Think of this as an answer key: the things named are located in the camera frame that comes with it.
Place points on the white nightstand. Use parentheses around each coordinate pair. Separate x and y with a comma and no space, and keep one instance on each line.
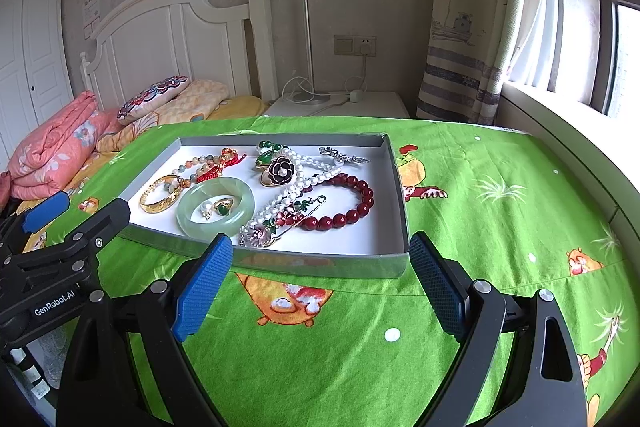
(380,104)

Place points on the white charger plug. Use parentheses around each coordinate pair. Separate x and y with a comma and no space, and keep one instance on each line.
(366,46)

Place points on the wall socket panel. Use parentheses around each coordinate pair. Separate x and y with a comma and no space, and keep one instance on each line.
(345,45)

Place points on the yellow patterned pillow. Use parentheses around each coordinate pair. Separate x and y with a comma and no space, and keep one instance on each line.
(200,99)

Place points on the silver brooch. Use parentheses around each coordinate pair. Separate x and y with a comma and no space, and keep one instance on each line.
(345,156)

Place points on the embroidered floral pillow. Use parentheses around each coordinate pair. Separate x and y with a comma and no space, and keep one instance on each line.
(155,99)

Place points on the pearl earring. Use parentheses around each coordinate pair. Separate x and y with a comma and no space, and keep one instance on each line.
(172,189)
(206,207)

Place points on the white wooden headboard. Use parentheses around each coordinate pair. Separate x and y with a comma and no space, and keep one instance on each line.
(200,37)

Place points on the shallow grey cardboard box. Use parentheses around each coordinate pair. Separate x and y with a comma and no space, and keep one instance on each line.
(350,227)

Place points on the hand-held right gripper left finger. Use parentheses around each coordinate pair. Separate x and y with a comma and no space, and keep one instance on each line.
(200,287)

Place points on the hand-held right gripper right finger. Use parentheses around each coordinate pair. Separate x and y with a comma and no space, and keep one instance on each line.
(440,287)

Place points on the gold bangle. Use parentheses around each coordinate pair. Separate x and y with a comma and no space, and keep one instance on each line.
(150,207)

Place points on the black flower brooch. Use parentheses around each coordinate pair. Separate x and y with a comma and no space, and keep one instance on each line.
(281,170)

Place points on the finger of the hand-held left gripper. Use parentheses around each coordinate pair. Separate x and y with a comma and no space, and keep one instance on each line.
(47,208)
(100,224)

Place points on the green stone pendant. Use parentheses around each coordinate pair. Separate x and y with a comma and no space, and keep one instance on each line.
(265,162)

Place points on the pale green jade bangle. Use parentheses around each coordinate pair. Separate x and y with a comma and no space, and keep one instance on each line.
(187,217)

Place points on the pink floral quilt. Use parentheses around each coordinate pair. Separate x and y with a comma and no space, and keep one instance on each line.
(55,142)

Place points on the window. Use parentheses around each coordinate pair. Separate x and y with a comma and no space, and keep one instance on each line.
(575,32)

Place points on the paper note on wall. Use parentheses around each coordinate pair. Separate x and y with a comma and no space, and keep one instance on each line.
(91,14)

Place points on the white wardrobe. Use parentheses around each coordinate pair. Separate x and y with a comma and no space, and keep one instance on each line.
(40,57)

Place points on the small white adapter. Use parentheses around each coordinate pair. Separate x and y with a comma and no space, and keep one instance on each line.
(356,96)

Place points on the green cartoon printed sheet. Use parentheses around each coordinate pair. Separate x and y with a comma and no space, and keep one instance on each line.
(500,257)

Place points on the boat printed striped curtain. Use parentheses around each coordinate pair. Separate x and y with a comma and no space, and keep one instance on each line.
(460,7)

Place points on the silver pole lamp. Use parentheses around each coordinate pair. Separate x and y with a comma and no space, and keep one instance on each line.
(307,37)

